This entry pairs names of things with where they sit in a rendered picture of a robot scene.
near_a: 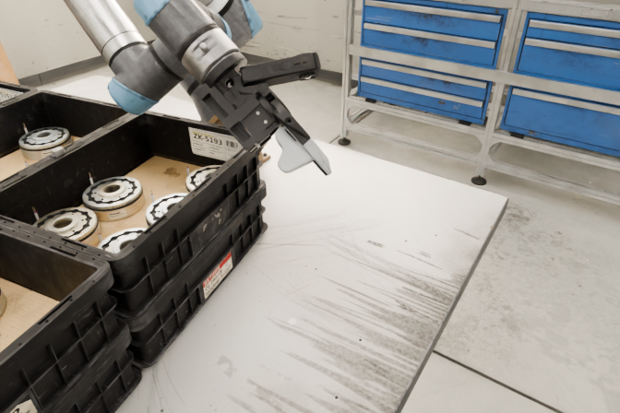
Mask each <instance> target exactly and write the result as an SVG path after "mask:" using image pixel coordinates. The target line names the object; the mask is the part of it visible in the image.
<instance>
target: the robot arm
mask: <svg viewBox="0 0 620 413"><path fill-rule="evenodd" d="M64 2H65V3H66V5H67V7H68V8H69V9H70V11H71V12H72V14H73V15H74V17H75V18H76V20H77V21H78V23H79V24H80V26H81V27H82V29H83V30H84V31H85V32H86V33H87V35H88V36H89V38H90V40H91V41H92V43H93V44H94V45H95V47H96V48H97V50H98V51H99V53H100V54H101V56H102V57H103V59H104V60H105V62H106V63H107V65H108V66H109V67H110V68H111V69H112V71H113V73H114V74H115V77H112V80H111V81H110V82H109V83H108V86H107V89H108V90H109V94H110V96H111V97H112V99H113V100H114V101H115V102H116V104H117V105H119V106H120V107H121V108H122V109H123V110H125V111H126V112H129V113H131V114H134V115H140V114H143V113H144V112H146V111H148V110H149V109H150V108H152V107H153V106H154V105H156V104H157V103H159V102H160V100H161V99H162V98H163V97H164V96H165V95H167V94H168V93H169V92H170V91H171V90H172V89H173V88H175V87H176V86H177V85H178V84H180V85H181V86H182V87H183V89H184V90H185V92H186V93H187V94H188V95H189V97H190V98H191V99H192V100H193V102H194V103H195V106H196V108H197V112H198V114H199V116H200V118H201V119H200V121H202V122H207V123H208V122H209V121H210V119H211V118H212V117H213V116H214V115H216V116H217V117H218V118H219V119H220V120H221V123H222V124H223V125H224V126H225V127H226V129H227V130H228V131H229V132H230V133H231V134H232V135H233V136H234V138H235V139H236V140H237V141H238V142H239V143H240V144H241V145H242V147H243V148H244V149H245V150H246V151H247V150H248V151H249V152H250V153H251V154H253V153H254V152H255V151H256V150H257V149H259V148H260V147H263V146H265V145H266V144H267V142H268V141H269V140H270V139H271V137H272V136H273V135H274V134H275V133H276V134H275V138H276V140H277V143H278V144H279V146H280V147H281V149H282V152H281V154H280V158H279V160H278V167H279V168H280V170H281V171H283V172H284V173H291V172H293V171H296V170H298V169H300V168H302V167H303V166H306V165H307V164H310V163H312V162H313V163H314V164H315V165H316V166H317V167H318V168H319V169H320V170H321V171H322V172H323V173H324V174H325V175H326V176H327V175H330V174H331V168H330V164H329V160H328V157H327V156H326V155H325V154H324V152H323V151H322V150H321V149H320V147H319V146H318V145H317V144H316V142H315V141H314V140H313V139H312V138H311V137H310V135H308V134H307V133H306V132H305V130H304V129H303V128H302V127H301V126H300V124H299V123H298V122H297V121H296V120H295V119H294V118H293V116H292V114H291V112H290V111H289V109H288V108H287V107H286V106H285V104H284V103H283V102H282V101H281V100H280V99H279V98H278V96H277V95H276V94H275V93H274V92H273V91H272V90H271V89H270V88H269V87H271V86H276V85H280V84H285V83H289V82H293V81H298V80H300V81H304V80H309V79H313V78H315V77H318V75H319V73H320V68H321V64H320V61H319V57H318V54H317V53H316V52H314V53H301V54H297V55H295V56H292V57H288V58H283V59H279V60H274V61H269V62H265V63H260V64H255V65H246V64H247V60H246V59H245V58H244V56H243V55H242V54H241V53H240V51H239V49H240V48H241V47H243V46H244V45H245V44H246V43H247V42H248V41H250V40H251V39H253V38H254V36H255V35H256V34H257V33H258V32H259V31H261V29H262V27H263V22H262V20H261V18H260V16H259V15H258V13H257V12H256V10H255V8H254V7H253V5H252V4H251V2H250V1H249V0H133V6H134V9H135V10H136V12H137V13H138V14H139V16H140V17H141V18H142V19H143V21H144V22H145V25H146V26H147V27H149V28H150V29H151V30H152V31H153V32H154V33H155V34H156V36H157V37H158V39H157V40H156V41H154V42H153V43H152V44H151V45H150V46H149V45H148V44H147V43H146V41H145V40H144V39H143V37H142V36H141V34H140V33H139V31H138V30H137V28H136V27H135V25H134V24H133V23H132V21H131V20H130V18H129V17H128V15H127V14H126V13H125V11H124V10H123V9H122V8H121V6H120V5H119V3H118V2H117V0H64ZM240 74H241V75H240ZM247 131H248V132H249V133H250V134H251V135H250V134H249V133H248V132H247Z"/></svg>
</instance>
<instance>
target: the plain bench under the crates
mask: <svg viewBox="0 0 620 413"><path fill-rule="evenodd" d="M111 80H112V79H111V78H110V77H105V76H101V75H95V76H91V77H86V78H83V79H80V80H78V81H75V82H72V83H69V84H65V85H63V86H60V87H57V88H52V89H49V90H50V91H55V92H60V93H65V94H69V95H74V96H79V97H83V98H88V99H93V100H101V101H106V102H110V103H115V104H116V102H115V101H114V100H113V99H112V97H111V96H110V94H109V90H108V89H107V86H108V83H109V82H110V81H111ZM149 111H152V112H160V113H165V114H170V115H174V116H179V117H184V118H188V119H193V120H198V121H200V119H201V118H200V116H199V114H198V112H197V108H196V106H195V103H194V102H190V101H187V100H181V99H178V98H175V97H172V96H169V95H165V96H164V97H163V98H162V99H161V100H160V102H159V103H157V104H156V105H154V106H153V107H152V108H150V109H149ZM275 134H276V133H275ZM275 134H274V135H273V136H272V137H271V139H270V140H269V141H268V144H267V145H265V146H264V148H263V149H262V152H263V153H264V152H266V153H267V154H269V155H270V159H268V160H267V161H266V162H264V163H263V165H262V166H261V167H260V168H259V173H260V179H262V180H264V181H265V183H266V185H267V196H266V197H265V198H264V199H263V200H262V206H264V207H265V208H266V211H265V212H264V213H263V214H262V215H263V221H264V222H266V223H267V224H268V228H267V230H266V231H265V232H264V233H263V234H262V236H261V237H260V238H259V239H258V240H257V242H256V243H255V244H254V245H253V247H252V248H251V249H250V250H249V251H248V253H247V254H246V255H245V256H244V258H243V259H242V260H241V261H240V263H239V264H238V265H237V266H236V267H235V269H234V270H233V271H232V272H231V274H230V275H229V276H227V277H226V279H225V280H224V281H223V282H222V283H221V285H220V286H219V287H218V288H217V290H216V291H215V292H214V293H213V294H212V296H211V297H210V298H209V300H208V301H207V302H206V303H205V304H204V306H203V307H202V308H201V309H200V310H199V312H198V313H197V314H196V315H195V317H194V318H193V319H192V320H191V321H190V323H189V324H188V325H187V326H186V327H185V329H184V330H183V331H182V332H181V334H180V335H179V336H178V337H177V338H176V339H175V340H174V342H173V343H172V344H171V345H170V346H169V347H168V349H167V350H166V351H165V352H164V353H163V355H162V356H161V357H160V358H159V360H158V361H157V362H156V363H155V364H154V365H152V366H151V367H148V368H139V367H138V366H135V365H133V364H131V363H130V364H131V366H132V367H135V368H137V369H139V370H140V371H141V374H142V378H141V381H140V383H139V384H138V385H137V387H136V388H135V389H134V390H133V391H132V393H131V394H130V395H129V396H128V397H127V399H126V400H125V401H124V402H123V404H122V405H121V406H120V407H119V408H118V409H117V410H116V411H115V412H114V413H401V411H402V409H403V408H404V406H405V404H406V402H407V400H408V398H409V396H410V394H411V392H412V390H413V388H414V386H415V385H416V383H417V381H418V379H419V377H420V375H421V373H422V371H423V369H424V367H425V365H426V363H427V361H428V360H429V358H430V356H431V354H432V352H433V350H434V348H435V346H436V344H437V342H438V340H439V338H440V337H441V335H442V333H443V331H444V329H445V327H446V325H447V323H448V321H449V319H450V317H451V315H452V313H453V312H454V310H455V308H456V306H457V304H458V302H459V300H460V298H461V296H462V294H463V292H464V290H465V289H466V287H467V285H468V283H469V281H470V279H471V276H472V275H473V273H474V271H475V269H476V267H477V265H478V264H479V262H480V260H481V258H482V256H483V253H484V252H485V250H486V248H487V246H488V244H489V242H490V241H491V239H492V237H493V235H494V233H495V230H496V229H497V227H498V225H499V223H500V221H501V219H502V217H503V216H504V214H505V212H506V209H507V203H508V199H509V198H507V197H505V196H503V195H500V194H497V193H493V192H490V191H487V190H484V189H481V188H477V187H474V186H471V185H467V184H465V183H459V182H456V181H453V180H449V179H447V178H444V177H440V176H437V175H434V174H431V173H428V172H425V171H419V170H416V169H413V168H410V167H407V166H403V165H400V164H398V163H394V162H391V161H387V160H384V159H379V158H376V157H373V156H369V155H366V154H364V153H360V152H357V151H354V150H350V149H347V148H345V147H339V146H336V145H332V144H329V143H327V142H323V141H320V140H317V139H313V138H312V139H313V140H314V141H315V142H316V144H317V145H318V146H319V147H320V149H321V150H322V151H323V152H324V154H325V155H326V156H327V157H328V160H329V164H330V168H331V174H330V175H327V176H326V175H325V174H324V173H323V172H322V171H321V170H320V169H319V168H318V167H317V166H316V165H315V164H314V163H313V162H312V163H310V164H307V165H306V166H303V167H302V168H300V169H298V170H296V171H293V172H291V173H284V172H283V171H281V170H280V168H279V167H278V160H279V158H280V154H281V152H282V149H281V147H280V146H279V144H278V143H277V140H276V138H275Z"/></svg>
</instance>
